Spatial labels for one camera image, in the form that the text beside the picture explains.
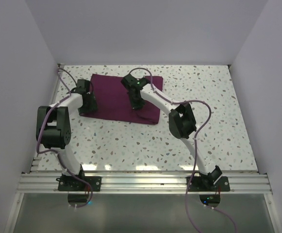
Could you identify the aluminium front rail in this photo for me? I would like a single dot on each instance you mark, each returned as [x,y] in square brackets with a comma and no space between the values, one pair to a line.
[148,183]

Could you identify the purple surgical cloth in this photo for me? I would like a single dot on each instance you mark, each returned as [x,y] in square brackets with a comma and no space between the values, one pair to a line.
[113,103]

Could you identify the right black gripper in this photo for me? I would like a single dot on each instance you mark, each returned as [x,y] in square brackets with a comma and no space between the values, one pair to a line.
[136,106]

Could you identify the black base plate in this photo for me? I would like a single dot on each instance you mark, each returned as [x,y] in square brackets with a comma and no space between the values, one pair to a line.
[198,184]
[68,183]

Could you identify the aluminium rail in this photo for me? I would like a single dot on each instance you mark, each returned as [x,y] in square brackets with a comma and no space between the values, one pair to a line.
[148,183]
[37,158]

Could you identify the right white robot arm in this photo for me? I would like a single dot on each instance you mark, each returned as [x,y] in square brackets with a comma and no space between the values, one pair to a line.
[181,120]

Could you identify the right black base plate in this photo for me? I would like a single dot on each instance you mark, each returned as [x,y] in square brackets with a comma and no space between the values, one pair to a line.
[198,184]

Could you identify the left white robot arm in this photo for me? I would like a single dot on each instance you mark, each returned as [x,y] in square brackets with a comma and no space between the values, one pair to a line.
[53,129]

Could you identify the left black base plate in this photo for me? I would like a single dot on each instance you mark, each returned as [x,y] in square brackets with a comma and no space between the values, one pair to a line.
[68,183]

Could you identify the aluminium left side rail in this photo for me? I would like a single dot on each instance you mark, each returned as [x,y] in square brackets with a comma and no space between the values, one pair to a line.
[37,158]

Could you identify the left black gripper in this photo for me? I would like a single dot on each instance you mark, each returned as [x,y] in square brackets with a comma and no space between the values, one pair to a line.
[92,106]

